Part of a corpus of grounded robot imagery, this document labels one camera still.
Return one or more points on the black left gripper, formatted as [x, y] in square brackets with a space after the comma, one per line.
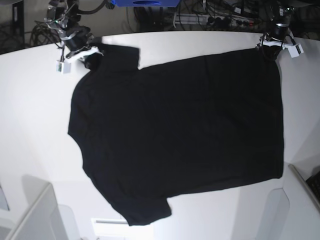
[277, 30]

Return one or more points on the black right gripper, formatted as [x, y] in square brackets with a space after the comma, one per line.
[76, 37]

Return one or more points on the black T-shirt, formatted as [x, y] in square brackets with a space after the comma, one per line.
[195, 125]

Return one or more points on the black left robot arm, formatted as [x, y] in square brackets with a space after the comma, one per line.
[275, 11]

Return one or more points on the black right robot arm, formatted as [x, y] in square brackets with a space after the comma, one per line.
[62, 16]

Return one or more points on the blue box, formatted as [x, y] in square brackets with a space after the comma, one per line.
[146, 3]

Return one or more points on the black keyboard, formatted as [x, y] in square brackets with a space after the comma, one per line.
[314, 184]

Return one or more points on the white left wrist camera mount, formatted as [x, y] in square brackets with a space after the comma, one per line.
[271, 47]

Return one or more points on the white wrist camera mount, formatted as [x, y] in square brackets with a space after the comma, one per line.
[85, 55]
[271, 47]

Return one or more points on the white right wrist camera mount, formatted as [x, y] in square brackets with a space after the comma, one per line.
[85, 55]

